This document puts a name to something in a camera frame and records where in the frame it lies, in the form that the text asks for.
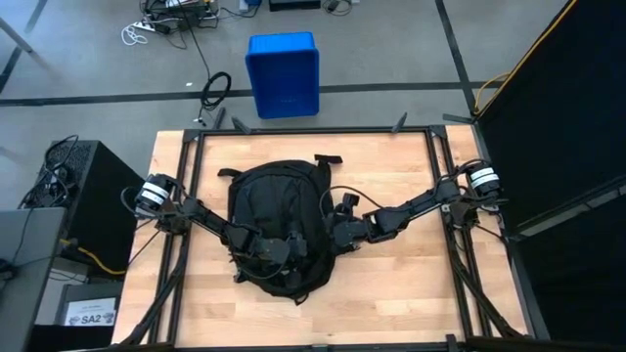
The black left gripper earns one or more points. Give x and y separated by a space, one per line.
283 249

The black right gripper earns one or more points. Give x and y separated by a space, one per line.
349 232

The black backpack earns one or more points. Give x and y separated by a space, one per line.
279 195

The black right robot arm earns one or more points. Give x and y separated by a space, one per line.
425 200

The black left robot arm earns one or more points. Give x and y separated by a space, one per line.
210 220

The blue plastic bin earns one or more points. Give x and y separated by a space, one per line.
283 73

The black computer tower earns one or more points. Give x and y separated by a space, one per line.
98 220

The white SA2 label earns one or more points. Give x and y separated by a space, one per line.
90 313

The black flat device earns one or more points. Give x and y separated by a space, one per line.
293 5

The grey desk surface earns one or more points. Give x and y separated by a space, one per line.
29 274

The black partition panel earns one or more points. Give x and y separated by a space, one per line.
577 98

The white power strip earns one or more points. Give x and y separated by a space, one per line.
144 24

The grey metal leg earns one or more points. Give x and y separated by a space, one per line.
17 36

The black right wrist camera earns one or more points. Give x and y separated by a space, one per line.
350 201

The black aluminium table frame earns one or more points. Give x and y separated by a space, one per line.
318 130

